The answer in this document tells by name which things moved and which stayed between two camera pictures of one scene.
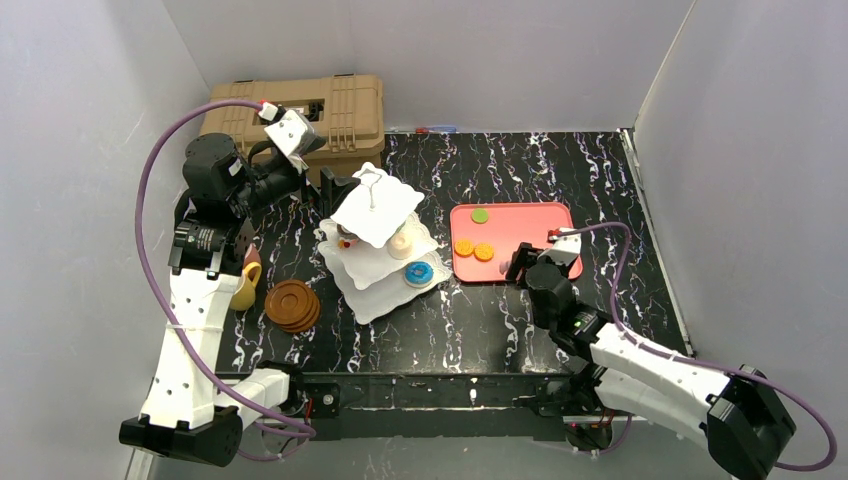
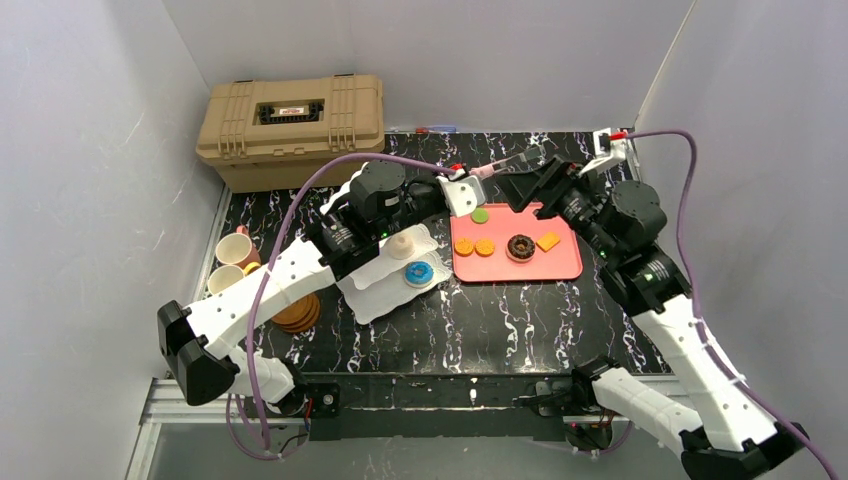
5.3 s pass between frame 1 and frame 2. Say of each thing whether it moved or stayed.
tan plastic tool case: stayed
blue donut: stayed
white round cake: stayed
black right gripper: moved
